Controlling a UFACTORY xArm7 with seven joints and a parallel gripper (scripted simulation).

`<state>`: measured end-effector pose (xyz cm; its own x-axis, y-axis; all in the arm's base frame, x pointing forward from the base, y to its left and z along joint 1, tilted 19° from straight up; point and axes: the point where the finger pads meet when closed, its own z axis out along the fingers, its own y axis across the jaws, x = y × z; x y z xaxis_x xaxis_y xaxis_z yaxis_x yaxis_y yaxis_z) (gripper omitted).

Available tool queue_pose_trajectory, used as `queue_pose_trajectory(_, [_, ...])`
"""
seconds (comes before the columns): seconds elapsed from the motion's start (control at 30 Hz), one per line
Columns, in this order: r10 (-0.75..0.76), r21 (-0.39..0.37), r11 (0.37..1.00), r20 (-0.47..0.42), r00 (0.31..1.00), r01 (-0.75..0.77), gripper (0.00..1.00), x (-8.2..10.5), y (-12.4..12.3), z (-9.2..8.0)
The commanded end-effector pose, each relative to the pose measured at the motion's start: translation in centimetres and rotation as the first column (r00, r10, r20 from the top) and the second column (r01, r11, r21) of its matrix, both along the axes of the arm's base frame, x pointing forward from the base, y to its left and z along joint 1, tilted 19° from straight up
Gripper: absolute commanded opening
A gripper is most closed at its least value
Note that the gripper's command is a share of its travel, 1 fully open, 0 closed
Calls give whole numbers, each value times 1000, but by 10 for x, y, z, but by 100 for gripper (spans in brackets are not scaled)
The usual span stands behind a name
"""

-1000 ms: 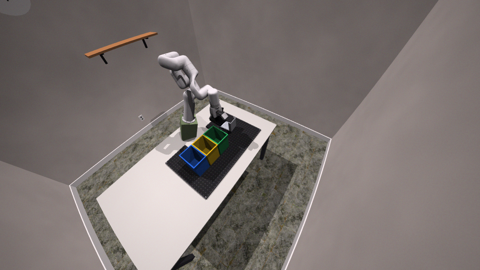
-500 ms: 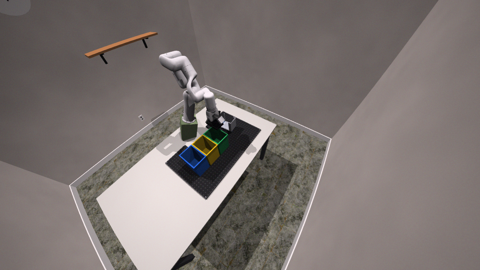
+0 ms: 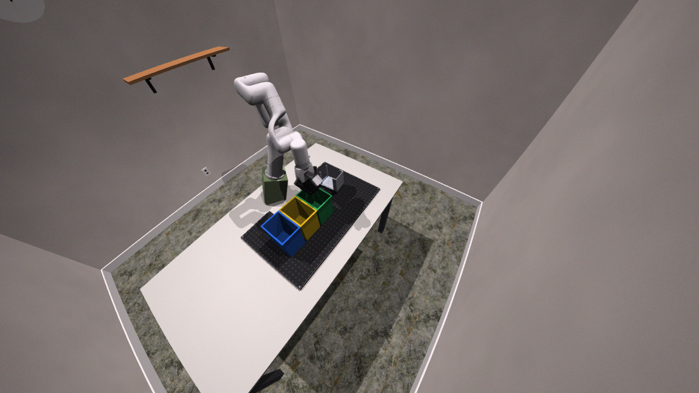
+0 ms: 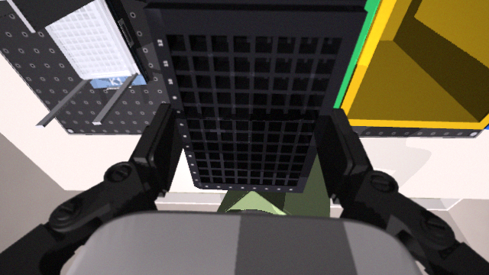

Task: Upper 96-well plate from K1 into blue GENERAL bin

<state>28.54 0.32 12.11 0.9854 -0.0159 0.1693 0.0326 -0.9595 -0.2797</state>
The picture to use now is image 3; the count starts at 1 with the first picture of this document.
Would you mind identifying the blue open-top bin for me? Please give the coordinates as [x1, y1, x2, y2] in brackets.
[260, 211, 306, 257]

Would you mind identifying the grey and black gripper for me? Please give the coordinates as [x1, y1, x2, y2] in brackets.
[294, 161, 317, 191]

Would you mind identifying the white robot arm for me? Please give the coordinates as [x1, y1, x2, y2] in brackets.
[234, 73, 310, 180]

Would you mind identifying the yellow bin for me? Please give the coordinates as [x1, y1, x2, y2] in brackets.
[279, 196, 320, 240]

